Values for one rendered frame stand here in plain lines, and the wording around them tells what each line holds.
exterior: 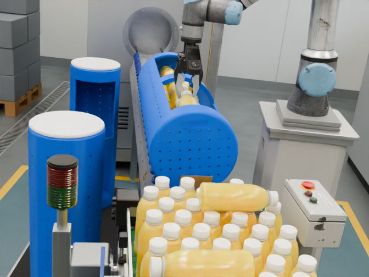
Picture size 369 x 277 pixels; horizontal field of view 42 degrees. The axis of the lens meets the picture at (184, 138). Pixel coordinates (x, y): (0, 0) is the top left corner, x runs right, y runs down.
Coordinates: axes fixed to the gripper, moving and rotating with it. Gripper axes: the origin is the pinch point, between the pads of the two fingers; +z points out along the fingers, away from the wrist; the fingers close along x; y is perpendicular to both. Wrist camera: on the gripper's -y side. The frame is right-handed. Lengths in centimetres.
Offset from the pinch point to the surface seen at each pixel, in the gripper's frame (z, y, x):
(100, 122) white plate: 17.5, 15.7, 29.5
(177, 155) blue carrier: 12.6, -23.8, 4.5
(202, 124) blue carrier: 1.9, -23.3, -2.2
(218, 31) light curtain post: -6, 116, -34
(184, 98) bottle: -1.0, -6.1, 1.4
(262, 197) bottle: 7, -60, -12
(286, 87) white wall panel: 113, 452, -211
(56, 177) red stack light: -2, -72, 36
